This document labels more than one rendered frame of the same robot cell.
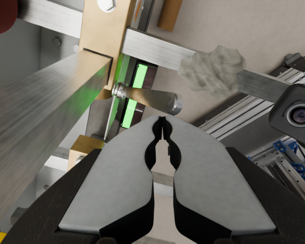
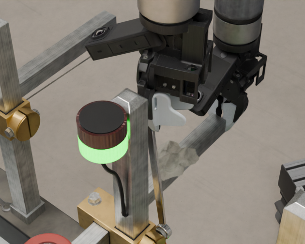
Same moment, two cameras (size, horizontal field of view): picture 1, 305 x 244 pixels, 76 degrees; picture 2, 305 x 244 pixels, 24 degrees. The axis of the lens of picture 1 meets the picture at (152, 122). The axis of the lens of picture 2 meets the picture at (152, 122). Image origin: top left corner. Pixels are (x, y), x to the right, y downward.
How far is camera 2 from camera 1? 0.94 m
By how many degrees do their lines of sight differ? 62
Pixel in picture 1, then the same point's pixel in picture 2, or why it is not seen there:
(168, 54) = not seen: hidden behind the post
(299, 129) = (201, 96)
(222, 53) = (160, 151)
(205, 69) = (165, 159)
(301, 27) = (237, 202)
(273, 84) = (199, 129)
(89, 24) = (101, 216)
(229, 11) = not seen: outside the picture
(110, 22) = (107, 204)
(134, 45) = not seen: hidden behind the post
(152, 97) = (149, 141)
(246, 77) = (186, 143)
